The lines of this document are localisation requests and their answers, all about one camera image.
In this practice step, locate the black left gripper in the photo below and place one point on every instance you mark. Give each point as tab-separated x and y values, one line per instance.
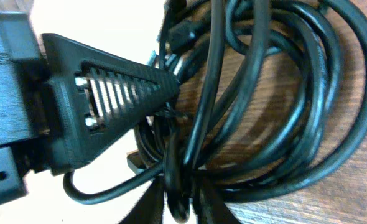
23	126

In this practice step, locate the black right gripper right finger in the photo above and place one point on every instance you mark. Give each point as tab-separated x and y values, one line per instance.
209	205

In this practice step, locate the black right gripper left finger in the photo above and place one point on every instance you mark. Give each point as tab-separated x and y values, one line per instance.
149	208

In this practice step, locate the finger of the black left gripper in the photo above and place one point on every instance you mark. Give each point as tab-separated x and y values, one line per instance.
92	98

